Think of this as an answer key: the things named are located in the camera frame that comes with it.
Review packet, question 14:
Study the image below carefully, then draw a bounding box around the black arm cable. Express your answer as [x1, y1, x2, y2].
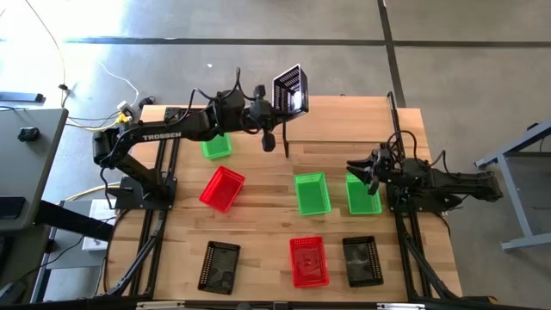
[386, 129, 419, 161]
[178, 66, 256, 126]

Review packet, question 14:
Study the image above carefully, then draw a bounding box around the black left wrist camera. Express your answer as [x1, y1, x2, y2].
[261, 130, 277, 153]

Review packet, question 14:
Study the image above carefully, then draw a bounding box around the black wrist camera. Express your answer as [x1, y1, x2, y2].
[261, 130, 277, 153]
[374, 147, 395, 167]

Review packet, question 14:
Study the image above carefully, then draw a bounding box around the white cable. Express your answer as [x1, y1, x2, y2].
[97, 62, 140, 108]

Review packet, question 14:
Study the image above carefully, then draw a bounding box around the black plastic slotted basket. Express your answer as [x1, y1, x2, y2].
[197, 240, 242, 296]
[272, 63, 310, 117]
[342, 235, 385, 288]

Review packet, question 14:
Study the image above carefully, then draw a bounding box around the grey side table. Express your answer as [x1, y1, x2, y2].
[0, 107, 70, 233]

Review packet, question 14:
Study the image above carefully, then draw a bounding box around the green plastic slotted basket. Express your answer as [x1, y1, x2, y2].
[200, 132, 233, 160]
[345, 171, 383, 216]
[294, 171, 333, 216]

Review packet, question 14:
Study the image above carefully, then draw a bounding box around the white power strip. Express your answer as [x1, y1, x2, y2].
[115, 100, 135, 125]

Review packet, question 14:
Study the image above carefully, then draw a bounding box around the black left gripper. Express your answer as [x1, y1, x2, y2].
[247, 84, 289, 133]

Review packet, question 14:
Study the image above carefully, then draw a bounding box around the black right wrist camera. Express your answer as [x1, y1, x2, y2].
[374, 147, 395, 167]

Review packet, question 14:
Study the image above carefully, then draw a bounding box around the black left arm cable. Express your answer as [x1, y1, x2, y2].
[178, 66, 256, 126]

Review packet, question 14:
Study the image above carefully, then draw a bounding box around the grey metal table frame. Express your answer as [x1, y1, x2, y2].
[474, 119, 551, 253]

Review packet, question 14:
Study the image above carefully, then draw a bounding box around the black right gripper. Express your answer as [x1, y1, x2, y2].
[345, 155, 408, 196]

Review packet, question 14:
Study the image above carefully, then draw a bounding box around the dark grey bar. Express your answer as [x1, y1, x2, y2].
[0, 90, 45, 104]

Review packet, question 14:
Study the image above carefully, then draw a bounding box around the black rig frame rail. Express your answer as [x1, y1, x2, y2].
[0, 295, 551, 310]

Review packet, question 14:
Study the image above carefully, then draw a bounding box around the red plastic slotted basket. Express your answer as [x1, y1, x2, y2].
[198, 165, 247, 214]
[288, 235, 331, 288]

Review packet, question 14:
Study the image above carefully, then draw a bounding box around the yellow cable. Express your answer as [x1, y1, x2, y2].
[63, 182, 122, 202]

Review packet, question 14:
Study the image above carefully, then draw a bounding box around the thin beige cable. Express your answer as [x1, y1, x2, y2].
[24, 0, 68, 109]

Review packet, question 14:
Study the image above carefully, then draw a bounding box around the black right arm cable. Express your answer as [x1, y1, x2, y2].
[386, 129, 419, 161]

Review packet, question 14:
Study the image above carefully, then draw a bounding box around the small black device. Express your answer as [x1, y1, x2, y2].
[16, 127, 41, 143]

